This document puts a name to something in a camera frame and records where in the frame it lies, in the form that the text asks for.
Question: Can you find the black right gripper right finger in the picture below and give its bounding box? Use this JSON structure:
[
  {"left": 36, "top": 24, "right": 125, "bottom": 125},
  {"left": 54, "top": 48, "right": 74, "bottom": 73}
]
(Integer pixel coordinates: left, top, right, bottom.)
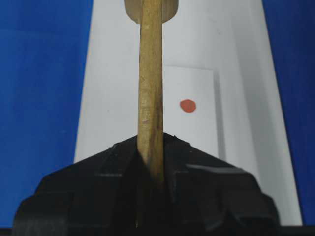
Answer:
[{"left": 157, "top": 134, "right": 281, "bottom": 236}]

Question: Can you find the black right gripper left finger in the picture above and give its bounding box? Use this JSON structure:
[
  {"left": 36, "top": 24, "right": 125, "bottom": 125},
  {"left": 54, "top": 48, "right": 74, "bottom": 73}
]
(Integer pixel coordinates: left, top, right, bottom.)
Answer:
[{"left": 12, "top": 134, "right": 153, "bottom": 236}]

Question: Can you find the wooden mallet hammer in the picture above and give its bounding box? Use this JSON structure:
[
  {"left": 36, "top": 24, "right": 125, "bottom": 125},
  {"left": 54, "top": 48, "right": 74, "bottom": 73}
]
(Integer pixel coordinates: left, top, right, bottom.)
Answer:
[{"left": 124, "top": 0, "right": 179, "bottom": 188}]

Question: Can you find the white paper strip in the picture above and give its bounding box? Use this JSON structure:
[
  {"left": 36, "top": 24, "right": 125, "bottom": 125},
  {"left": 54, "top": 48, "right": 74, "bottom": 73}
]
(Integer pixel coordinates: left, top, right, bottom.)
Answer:
[{"left": 163, "top": 65, "right": 226, "bottom": 160}]

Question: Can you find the white foam board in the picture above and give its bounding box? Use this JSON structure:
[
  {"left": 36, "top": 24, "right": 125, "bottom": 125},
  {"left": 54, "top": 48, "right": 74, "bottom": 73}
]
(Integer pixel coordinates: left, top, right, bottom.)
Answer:
[{"left": 74, "top": 0, "right": 302, "bottom": 225}]

